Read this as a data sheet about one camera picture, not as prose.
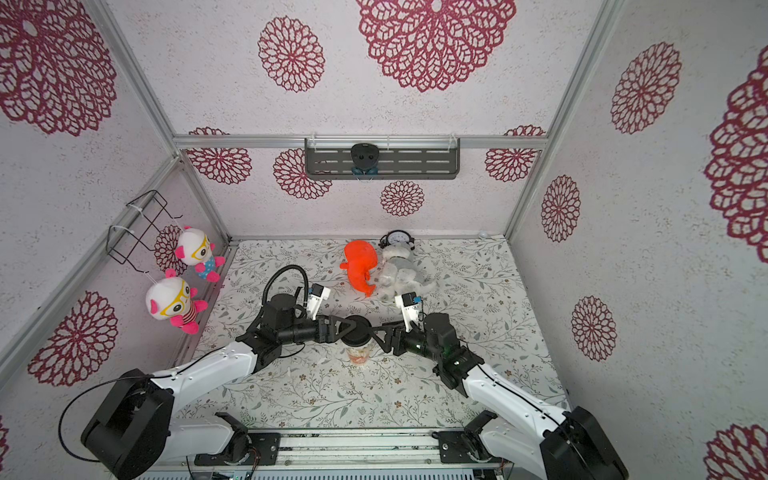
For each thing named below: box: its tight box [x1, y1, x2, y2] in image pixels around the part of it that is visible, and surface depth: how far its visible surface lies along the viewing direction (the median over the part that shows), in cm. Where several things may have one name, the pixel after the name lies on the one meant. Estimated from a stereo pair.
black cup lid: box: [339, 315, 372, 347], surface depth 76 cm
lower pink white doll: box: [146, 277, 209, 335], surface depth 82 cm
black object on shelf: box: [350, 142, 379, 175], surface depth 91 cm
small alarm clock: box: [378, 230, 415, 250], surface depth 120 cm
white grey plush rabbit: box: [373, 244, 438, 302], surface depth 102 cm
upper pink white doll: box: [175, 225, 226, 283], surface depth 97 cm
